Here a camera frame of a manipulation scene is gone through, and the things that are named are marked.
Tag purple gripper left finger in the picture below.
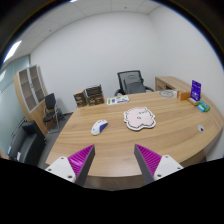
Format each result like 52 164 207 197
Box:
46 145 95 186

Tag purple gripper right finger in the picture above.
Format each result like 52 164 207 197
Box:
134 144 182 184

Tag white and blue mouse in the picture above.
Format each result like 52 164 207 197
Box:
91 120 108 135

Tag black sofa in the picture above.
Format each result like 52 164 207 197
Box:
8 121 46 166

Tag black side chair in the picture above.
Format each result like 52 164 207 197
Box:
43 93 64 133

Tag dark cardboard box left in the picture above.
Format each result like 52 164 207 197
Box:
74 90 87 107

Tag dark cardboard box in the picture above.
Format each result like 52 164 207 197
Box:
74 90 87 107
86 85 104 106

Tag white green leaflet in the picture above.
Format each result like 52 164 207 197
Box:
107 95 129 105

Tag dark cardboard box right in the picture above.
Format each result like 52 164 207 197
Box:
86 85 104 106

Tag small wooden box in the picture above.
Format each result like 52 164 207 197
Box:
178 91 191 101

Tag green teal box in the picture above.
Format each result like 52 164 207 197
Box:
198 101 210 112

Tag purple sign stand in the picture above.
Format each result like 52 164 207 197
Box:
191 80 201 101

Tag wooden side cabinet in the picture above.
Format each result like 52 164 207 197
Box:
155 76 191 92

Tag grey mesh office chair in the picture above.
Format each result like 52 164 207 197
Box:
115 70 153 96

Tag wooden bookshelf cabinet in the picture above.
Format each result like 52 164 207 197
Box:
14 65 47 135

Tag ceiling light panel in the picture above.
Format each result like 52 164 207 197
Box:
3 40 22 63

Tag table cable grommet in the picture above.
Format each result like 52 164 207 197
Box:
198 125 205 132

